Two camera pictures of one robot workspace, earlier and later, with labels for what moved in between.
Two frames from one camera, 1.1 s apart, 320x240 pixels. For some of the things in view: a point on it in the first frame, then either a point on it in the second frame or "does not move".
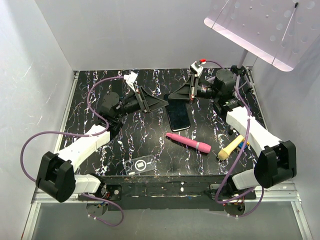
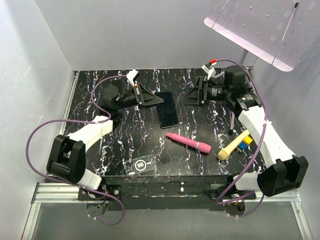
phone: [117, 86] does not move
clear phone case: [140, 164] does not move
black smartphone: [178, 113] → [167, 111]
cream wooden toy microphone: [224, 153] does not move
